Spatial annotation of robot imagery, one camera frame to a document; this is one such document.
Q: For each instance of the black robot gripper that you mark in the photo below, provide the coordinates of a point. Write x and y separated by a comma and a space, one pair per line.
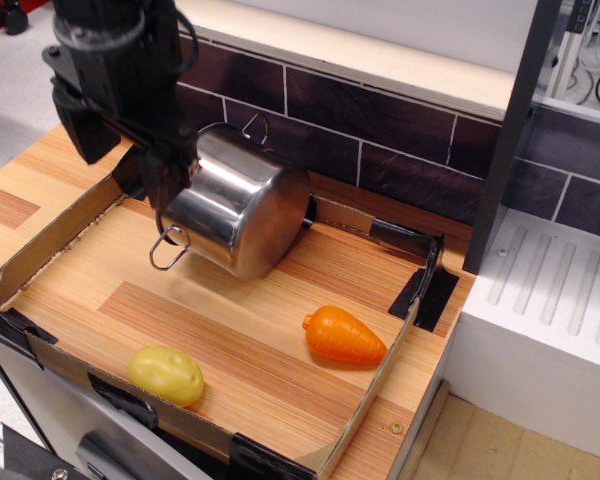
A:
115, 75

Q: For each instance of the stainless steel pot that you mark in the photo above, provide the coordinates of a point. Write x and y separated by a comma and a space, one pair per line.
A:
244, 207

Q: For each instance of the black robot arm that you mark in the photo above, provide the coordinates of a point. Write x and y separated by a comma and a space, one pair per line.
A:
116, 69

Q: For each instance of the black caster wheel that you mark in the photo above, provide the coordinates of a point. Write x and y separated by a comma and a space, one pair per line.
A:
13, 19

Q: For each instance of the yellow plastic potato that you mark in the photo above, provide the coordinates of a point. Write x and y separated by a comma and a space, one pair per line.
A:
167, 373

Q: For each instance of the orange plastic carrot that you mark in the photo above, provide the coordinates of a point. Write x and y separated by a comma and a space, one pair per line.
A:
335, 334

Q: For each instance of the light wooden shelf ledge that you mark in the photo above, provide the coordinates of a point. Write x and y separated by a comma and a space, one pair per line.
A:
441, 81

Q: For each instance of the white dish drainer sink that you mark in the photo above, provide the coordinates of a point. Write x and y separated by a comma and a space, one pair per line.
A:
527, 344

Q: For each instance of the dark grey vertical post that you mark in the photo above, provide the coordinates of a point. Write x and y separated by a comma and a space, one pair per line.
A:
492, 207

